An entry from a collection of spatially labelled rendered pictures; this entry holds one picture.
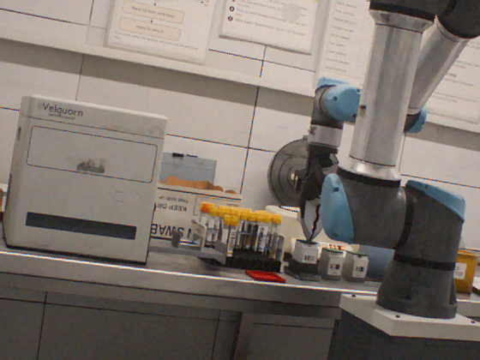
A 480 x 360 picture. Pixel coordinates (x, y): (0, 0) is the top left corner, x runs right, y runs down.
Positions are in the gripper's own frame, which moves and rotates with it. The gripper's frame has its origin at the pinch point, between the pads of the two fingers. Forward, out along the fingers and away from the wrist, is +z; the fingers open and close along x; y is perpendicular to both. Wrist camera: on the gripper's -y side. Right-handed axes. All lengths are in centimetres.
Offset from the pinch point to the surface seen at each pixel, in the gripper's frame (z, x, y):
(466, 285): 7.5, -44.4, -1.6
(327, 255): 4.2, -5.4, 1.2
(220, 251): 5.4, 21.4, -2.5
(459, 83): -49, -72, 57
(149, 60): -36, 31, 54
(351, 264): 5.5, -11.9, 0.5
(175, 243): 4.9, 31.3, -2.0
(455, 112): -40, -73, 57
